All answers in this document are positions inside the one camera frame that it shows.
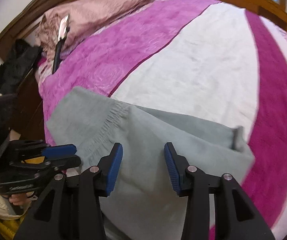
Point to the person's hand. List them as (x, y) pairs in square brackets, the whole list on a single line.
[(20, 199)]

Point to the purple white striped bedspread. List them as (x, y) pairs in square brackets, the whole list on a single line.
[(203, 58)]

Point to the grey sweatpants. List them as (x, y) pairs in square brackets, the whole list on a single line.
[(143, 204)]

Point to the pink quilted pillow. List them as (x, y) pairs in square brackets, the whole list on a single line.
[(86, 17)]

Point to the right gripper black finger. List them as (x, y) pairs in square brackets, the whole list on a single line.
[(63, 163)]

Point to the black clothing pile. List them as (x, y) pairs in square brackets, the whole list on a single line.
[(20, 61)]

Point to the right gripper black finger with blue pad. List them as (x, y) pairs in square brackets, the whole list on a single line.
[(60, 151), (236, 217), (69, 207)]

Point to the dark wooden headboard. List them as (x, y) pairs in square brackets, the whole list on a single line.
[(25, 23)]

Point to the smartphone on black stand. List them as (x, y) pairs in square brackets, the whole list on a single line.
[(62, 35)]

